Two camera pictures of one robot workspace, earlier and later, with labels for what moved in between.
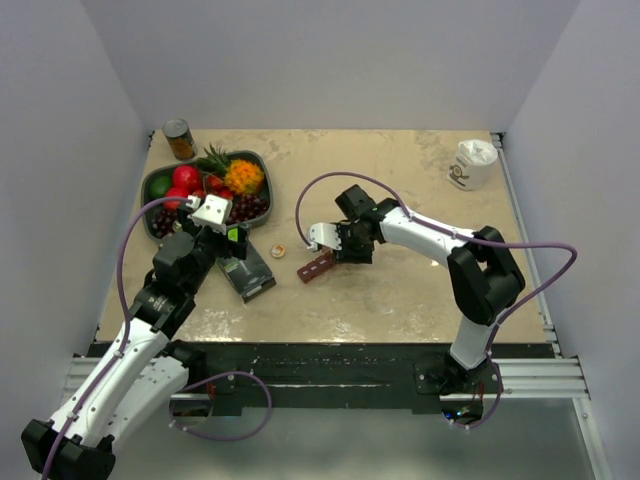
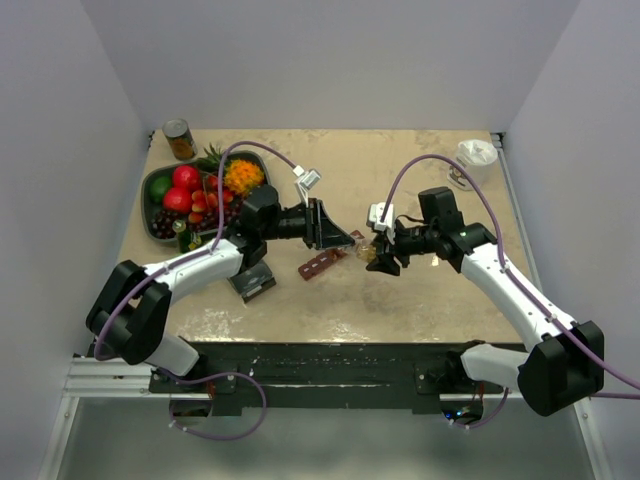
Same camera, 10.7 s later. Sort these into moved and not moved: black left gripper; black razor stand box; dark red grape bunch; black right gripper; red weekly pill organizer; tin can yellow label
Moved: black right gripper; black left gripper
Not moved: dark red grape bunch; black razor stand box; red weekly pill organizer; tin can yellow label
